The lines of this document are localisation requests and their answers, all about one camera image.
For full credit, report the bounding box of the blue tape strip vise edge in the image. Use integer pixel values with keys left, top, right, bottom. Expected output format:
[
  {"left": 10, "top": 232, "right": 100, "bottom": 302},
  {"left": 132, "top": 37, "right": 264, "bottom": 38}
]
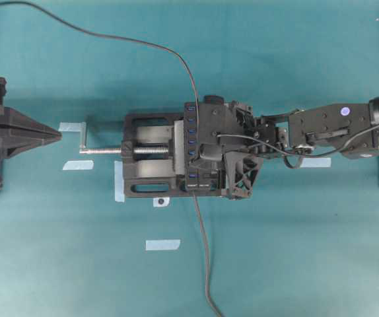
[{"left": 114, "top": 160, "right": 125, "bottom": 203}]

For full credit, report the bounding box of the thin black camera cable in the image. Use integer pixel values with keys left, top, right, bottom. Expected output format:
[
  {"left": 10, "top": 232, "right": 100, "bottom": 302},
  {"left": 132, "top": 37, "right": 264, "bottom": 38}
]
[{"left": 216, "top": 127, "right": 379, "bottom": 169}]

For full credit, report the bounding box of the black USB cable with plug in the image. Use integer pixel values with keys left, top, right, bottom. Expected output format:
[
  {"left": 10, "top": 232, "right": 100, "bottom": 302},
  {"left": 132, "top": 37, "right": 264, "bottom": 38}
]
[{"left": 0, "top": 0, "right": 199, "bottom": 105}]

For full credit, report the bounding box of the blue tape strip right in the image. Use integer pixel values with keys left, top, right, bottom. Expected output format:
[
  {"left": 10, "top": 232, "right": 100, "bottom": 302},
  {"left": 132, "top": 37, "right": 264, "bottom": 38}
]
[{"left": 300, "top": 157, "right": 331, "bottom": 168}]

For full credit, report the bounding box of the silver vise lead screw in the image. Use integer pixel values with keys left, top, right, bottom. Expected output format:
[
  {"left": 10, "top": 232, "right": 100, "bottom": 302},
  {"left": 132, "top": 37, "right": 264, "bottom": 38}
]
[{"left": 79, "top": 122, "right": 169, "bottom": 155}]

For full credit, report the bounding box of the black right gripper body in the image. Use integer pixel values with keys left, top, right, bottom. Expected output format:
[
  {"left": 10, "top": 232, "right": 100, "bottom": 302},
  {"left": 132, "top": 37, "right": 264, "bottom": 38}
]
[{"left": 196, "top": 101, "right": 289, "bottom": 200}]

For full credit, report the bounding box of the blue tape strip left middle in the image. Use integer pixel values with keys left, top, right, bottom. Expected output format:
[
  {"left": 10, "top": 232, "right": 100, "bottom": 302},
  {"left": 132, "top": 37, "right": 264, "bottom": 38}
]
[{"left": 62, "top": 160, "right": 94, "bottom": 171}]

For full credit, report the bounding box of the tape piece with black dot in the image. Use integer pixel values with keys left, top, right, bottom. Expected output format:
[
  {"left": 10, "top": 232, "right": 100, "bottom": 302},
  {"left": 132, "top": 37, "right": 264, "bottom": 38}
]
[{"left": 153, "top": 197, "right": 170, "bottom": 208}]

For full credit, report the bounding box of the black bench vise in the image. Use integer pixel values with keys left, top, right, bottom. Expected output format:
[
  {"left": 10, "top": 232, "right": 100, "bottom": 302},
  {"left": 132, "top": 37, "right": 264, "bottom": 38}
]
[{"left": 121, "top": 112, "right": 230, "bottom": 199}]

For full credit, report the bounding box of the blue tape strip near crank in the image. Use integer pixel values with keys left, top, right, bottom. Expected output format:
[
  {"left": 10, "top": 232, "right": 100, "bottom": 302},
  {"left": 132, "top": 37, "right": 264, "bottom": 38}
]
[{"left": 58, "top": 122, "right": 86, "bottom": 133}]

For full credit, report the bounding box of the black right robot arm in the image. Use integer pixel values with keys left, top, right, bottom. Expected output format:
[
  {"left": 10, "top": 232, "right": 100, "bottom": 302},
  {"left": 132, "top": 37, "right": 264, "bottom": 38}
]
[{"left": 186, "top": 96, "right": 379, "bottom": 199}]

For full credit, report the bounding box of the black multi-port USB hub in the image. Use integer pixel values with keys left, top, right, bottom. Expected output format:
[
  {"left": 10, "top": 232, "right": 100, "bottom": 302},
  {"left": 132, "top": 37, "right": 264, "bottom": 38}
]
[{"left": 184, "top": 102, "right": 223, "bottom": 195}]

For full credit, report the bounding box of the blue tape strip lower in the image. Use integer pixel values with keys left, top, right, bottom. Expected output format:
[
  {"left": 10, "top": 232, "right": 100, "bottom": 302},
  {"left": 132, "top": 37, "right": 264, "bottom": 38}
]
[{"left": 145, "top": 239, "right": 181, "bottom": 251}]

